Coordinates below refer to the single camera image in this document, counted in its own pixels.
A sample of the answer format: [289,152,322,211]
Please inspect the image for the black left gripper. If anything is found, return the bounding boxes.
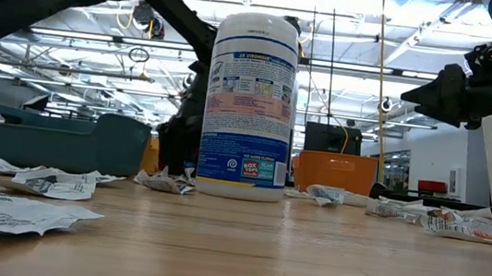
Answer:
[152,56,213,178]

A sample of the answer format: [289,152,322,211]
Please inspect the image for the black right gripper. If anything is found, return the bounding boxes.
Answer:
[398,33,492,133]

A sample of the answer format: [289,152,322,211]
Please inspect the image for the white square packet dark print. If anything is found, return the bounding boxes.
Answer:
[0,156,47,180]
[9,163,100,205]
[82,168,127,187]
[0,191,105,246]

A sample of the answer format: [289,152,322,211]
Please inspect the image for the teal plastic bin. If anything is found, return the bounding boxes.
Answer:
[0,99,155,183]

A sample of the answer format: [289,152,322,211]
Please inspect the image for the yellow plastic bin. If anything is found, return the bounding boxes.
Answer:
[139,134,163,175]

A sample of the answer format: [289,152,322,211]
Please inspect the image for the black round hanging device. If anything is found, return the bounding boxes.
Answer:
[378,96,394,114]

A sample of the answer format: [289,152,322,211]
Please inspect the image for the red box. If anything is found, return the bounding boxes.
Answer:
[415,178,449,195]

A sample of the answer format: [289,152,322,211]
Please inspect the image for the small red white bandage packet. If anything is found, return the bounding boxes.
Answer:
[439,201,492,221]
[342,190,373,210]
[363,196,426,226]
[377,194,426,210]

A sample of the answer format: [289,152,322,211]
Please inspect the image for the black monitor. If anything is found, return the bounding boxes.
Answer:
[302,120,366,158]

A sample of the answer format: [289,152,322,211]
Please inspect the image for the crumpled wrappers on right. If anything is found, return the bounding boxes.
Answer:
[418,206,492,246]

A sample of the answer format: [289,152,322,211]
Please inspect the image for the orange plastic bin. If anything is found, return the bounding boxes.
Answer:
[289,147,380,199]

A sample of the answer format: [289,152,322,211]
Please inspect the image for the long ceiling light strip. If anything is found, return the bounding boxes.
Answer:
[29,24,440,82]

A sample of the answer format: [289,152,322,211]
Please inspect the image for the yellow hanging cable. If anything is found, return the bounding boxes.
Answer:
[358,0,405,184]

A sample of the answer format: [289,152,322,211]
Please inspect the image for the white wall poster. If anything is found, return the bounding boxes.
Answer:
[447,166,462,196]

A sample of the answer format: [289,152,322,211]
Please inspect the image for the black hanging cable loop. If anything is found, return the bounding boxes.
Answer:
[126,45,152,66]

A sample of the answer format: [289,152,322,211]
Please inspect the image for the black coiled hanging cable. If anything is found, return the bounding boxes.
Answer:
[318,0,342,125]

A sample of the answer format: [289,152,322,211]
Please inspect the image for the black hanging cord reel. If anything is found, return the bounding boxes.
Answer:
[127,0,170,42]

